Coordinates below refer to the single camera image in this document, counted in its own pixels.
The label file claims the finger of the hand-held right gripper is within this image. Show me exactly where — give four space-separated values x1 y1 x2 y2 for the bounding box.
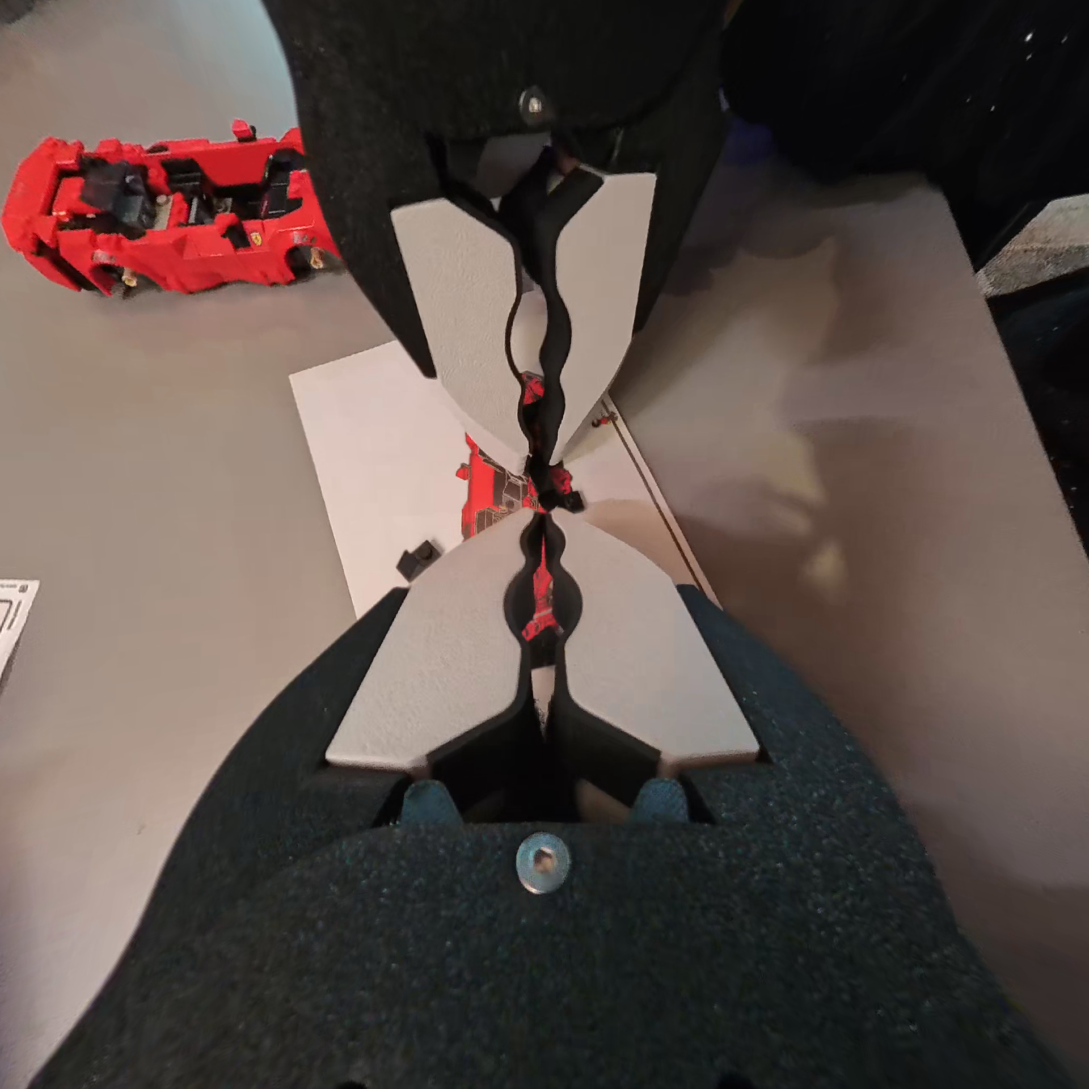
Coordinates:
500 164 660 467
390 196 537 471

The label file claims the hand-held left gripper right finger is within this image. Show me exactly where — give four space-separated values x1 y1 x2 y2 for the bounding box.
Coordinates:
543 509 762 784

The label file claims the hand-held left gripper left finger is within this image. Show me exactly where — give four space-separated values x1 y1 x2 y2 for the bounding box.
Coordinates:
323 509 550 779

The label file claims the lego instruction booklet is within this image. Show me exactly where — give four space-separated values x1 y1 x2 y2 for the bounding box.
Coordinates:
289 336 724 716

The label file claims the red lego car model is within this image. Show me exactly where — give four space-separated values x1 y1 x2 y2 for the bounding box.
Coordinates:
0 119 348 299

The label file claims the sticker sheet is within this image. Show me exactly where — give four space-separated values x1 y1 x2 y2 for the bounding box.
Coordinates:
0 579 41 682

